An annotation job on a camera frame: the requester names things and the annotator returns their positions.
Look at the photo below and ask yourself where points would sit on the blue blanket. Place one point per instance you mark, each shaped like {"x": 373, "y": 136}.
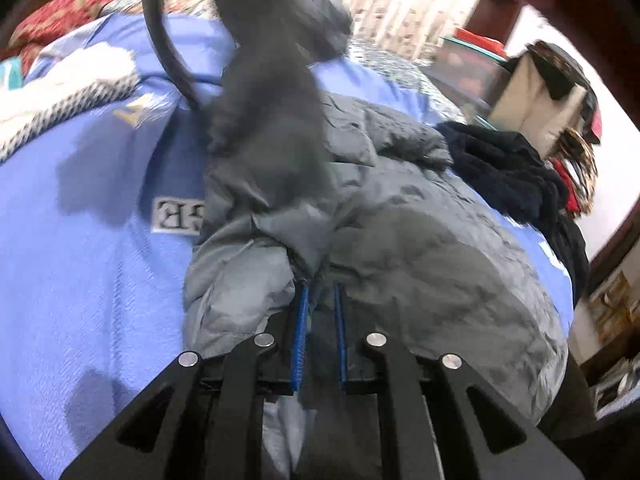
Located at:
{"x": 85, "y": 280}

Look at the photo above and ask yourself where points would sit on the grey puffer jacket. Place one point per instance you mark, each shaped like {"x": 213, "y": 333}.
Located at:
{"x": 400, "y": 240}

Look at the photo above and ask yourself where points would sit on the red patterned cloth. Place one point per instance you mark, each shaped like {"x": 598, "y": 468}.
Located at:
{"x": 55, "y": 20}

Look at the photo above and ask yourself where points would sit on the leopard print garment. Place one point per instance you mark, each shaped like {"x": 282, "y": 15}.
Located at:
{"x": 580, "y": 160}

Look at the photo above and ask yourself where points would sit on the beige storage box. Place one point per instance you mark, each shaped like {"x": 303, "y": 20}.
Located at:
{"x": 540, "y": 105}

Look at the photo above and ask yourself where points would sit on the dark navy garment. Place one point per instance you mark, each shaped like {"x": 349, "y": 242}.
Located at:
{"x": 520, "y": 180}

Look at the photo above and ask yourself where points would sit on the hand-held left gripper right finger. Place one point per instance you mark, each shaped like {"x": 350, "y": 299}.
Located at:
{"x": 340, "y": 330}

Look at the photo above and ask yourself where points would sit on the clear container with teal lid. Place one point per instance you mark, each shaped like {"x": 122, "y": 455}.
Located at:
{"x": 465, "y": 60}

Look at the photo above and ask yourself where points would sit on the white knitted cloth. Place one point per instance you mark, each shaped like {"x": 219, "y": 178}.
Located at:
{"x": 60, "y": 90}

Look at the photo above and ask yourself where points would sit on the patterned curtain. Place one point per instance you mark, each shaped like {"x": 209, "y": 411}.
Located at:
{"x": 400, "y": 5}

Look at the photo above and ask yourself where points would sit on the cluttered wooden shelf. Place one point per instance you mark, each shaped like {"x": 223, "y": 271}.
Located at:
{"x": 612, "y": 340}

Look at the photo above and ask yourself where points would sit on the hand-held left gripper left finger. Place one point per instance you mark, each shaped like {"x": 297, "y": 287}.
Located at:
{"x": 302, "y": 330}

